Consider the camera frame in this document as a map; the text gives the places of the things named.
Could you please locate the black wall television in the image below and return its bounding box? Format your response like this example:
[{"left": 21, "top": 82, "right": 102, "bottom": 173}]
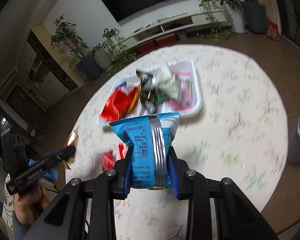
[{"left": 97, "top": 0, "right": 190, "bottom": 23}]

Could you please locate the light wooden slatted board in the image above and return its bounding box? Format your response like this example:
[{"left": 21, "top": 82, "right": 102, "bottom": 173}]
[{"left": 255, "top": 0, "right": 282, "bottom": 34}]

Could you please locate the trailing plant in white planter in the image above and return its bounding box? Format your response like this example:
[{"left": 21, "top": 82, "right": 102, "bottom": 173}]
[{"left": 199, "top": 0, "right": 248, "bottom": 40}]

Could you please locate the white television stand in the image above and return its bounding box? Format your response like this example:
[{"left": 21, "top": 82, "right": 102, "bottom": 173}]
[{"left": 119, "top": 9, "right": 234, "bottom": 53}]

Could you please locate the wooden cabinet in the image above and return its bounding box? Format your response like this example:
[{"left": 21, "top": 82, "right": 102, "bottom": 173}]
[{"left": 15, "top": 25, "right": 78, "bottom": 110}]

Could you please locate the leafy plant in dark planter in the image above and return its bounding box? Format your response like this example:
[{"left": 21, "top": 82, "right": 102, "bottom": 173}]
[{"left": 49, "top": 15, "right": 103, "bottom": 80}]

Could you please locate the person's left hand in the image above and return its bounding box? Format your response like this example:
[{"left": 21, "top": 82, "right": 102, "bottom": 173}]
[{"left": 15, "top": 181, "right": 52, "bottom": 227}]

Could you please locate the red paper bag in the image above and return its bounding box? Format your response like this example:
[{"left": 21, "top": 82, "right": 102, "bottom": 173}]
[{"left": 267, "top": 21, "right": 282, "bottom": 42}]

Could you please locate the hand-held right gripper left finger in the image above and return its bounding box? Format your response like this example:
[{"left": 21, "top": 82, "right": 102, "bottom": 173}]
[{"left": 21, "top": 146, "right": 135, "bottom": 240}]

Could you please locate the small red snack packet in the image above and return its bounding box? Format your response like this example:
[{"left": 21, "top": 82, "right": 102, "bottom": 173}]
[{"left": 101, "top": 151, "right": 116, "bottom": 172}]

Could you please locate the white plastic tray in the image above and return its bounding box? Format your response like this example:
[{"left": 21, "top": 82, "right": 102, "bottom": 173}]
[{"left": 97, "top": 59, "right": 202, "bottom": 128}]

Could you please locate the round floral table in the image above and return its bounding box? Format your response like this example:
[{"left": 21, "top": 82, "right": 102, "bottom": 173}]
[{"left": 65, "top": 44, "right": 289, "bottom": 240}]

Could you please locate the black snack packet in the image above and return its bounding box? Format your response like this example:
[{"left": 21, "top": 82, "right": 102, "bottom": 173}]
[{"left": 136, "top": 69, "right": 158, "bottom": 112}]

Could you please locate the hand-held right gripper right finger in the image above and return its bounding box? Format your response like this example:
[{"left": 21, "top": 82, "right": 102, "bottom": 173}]
[{"left": 166, "top": 145, "right": 280, "bottom": 240}]

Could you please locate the long-leaf plant in grey planter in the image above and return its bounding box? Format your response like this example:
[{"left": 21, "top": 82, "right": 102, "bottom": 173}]
[{"left": 230, "top": 0, "right": 267, "bottom": 34}]

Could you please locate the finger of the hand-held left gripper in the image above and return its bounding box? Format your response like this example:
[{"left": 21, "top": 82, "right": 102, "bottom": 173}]
[
  {"left": 43, "top": 168, "right": 60, "bottom": 181},
  {"left": 41, "top": 145, "right": 77, "bottom": 167}
]

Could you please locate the white leaf-print cloth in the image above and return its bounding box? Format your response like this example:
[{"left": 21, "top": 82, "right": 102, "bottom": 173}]
[{"left": 1, "top": 174, "right": 17, "bottom": 233}]

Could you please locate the white and red snack bag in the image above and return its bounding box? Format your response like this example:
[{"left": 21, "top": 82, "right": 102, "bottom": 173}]
[{"left": 154, "top": 60, "right": 182, "bottom": 100}]

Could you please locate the gold and red snack packet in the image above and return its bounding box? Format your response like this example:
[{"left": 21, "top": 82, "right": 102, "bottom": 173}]
[{"left": 64, "top": 130, "right": 78, "bottom": 170}]

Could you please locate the leafy plant in white planter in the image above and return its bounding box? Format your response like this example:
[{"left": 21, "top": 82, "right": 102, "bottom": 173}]
[{"left": 91, "top": 28, "right": 138, "bottom": 77}]

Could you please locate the red storage box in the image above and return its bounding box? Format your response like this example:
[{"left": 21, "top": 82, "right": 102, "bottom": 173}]
[
  {"left": 155, "top": 34, "right": 178, "bottom": 47},
  {"left": 136, "top": 41, "right": 157, "bottom": 54}
]

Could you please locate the red stick snack packet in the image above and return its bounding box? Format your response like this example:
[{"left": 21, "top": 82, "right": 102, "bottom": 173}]
[{"left": 118, "top": 143, "right": 127, "bottom": 160}]

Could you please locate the pink snack packet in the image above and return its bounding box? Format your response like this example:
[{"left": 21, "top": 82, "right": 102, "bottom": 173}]
[{"left": 169, "top": 70, "right": 193, "bottom": 110}]

